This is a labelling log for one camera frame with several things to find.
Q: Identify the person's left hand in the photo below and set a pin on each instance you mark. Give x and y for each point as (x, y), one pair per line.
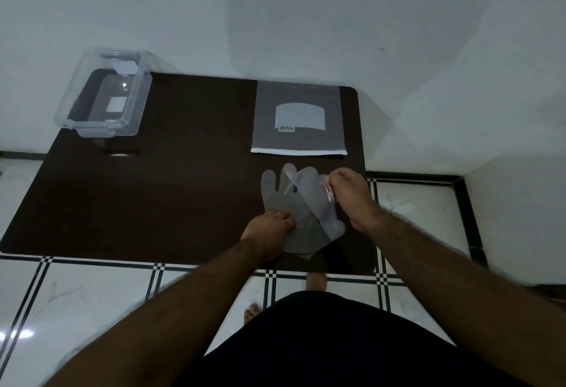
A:
(265, 234)

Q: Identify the person's right hand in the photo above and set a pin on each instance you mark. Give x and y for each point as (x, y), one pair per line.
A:
(353, 198)

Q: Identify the clear plastic glove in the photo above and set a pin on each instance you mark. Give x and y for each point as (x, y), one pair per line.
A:
(320, 214)
(270, 194)

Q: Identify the grey plastic glove packet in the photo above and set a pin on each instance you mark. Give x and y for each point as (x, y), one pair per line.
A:
(265, 134)

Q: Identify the clear plastic box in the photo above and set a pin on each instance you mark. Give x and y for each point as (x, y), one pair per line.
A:
(104, 94)

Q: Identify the person's right forearm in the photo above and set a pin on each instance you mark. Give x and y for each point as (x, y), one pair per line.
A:
(455, 294)

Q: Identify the person's left forearm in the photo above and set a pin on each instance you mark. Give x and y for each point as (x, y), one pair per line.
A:
(168, 316)

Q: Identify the person's right foot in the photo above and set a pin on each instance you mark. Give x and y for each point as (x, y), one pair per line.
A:
(316, 282)

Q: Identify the person's foot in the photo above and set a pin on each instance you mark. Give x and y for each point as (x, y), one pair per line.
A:
(252, 313)
(316, 282)

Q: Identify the person's left foot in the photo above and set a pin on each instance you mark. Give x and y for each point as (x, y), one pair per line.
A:
(252, 313)

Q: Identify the person's black shirt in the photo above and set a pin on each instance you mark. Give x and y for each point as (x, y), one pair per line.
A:
(336, 342)

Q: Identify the white paper card insert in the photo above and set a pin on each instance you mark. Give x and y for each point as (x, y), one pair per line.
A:
(300, 117)

